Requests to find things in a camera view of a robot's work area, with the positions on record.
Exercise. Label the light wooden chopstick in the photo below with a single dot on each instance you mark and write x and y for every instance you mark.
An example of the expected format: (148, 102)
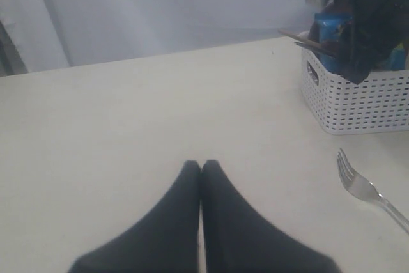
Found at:
(299, 38)

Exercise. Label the silver table knife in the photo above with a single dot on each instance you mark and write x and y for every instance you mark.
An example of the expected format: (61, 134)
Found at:
(317, 49)

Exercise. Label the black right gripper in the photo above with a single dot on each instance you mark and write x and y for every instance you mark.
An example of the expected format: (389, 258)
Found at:
(374, 29)

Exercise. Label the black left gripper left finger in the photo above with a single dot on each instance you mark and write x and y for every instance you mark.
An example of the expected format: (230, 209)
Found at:
(164, 240)

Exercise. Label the silver metal fork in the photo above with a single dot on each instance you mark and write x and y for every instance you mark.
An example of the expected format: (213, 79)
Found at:
(361, 188)

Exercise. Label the white perforated plastic basket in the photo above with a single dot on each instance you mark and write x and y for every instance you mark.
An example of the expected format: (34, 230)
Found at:
(378, 104)

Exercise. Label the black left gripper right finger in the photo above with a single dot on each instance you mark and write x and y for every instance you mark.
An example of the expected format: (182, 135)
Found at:
(238, 239)

